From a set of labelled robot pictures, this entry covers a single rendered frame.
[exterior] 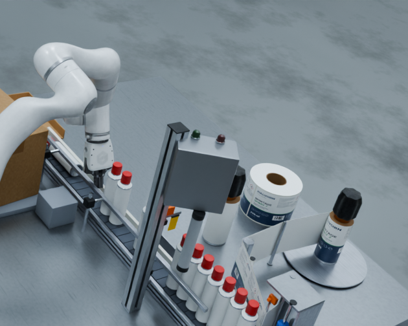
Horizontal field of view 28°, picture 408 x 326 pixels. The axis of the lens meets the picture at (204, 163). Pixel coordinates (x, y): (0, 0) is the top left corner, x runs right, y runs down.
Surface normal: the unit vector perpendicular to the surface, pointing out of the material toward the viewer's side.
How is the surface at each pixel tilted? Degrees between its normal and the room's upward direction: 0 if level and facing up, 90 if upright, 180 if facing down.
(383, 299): 0
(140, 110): 0
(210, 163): 90
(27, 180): 90
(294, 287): 0
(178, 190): 90
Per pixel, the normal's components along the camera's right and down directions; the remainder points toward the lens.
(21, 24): 0.24, -0.81
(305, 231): 0.51, 0.57
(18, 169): 0.69, 0.53
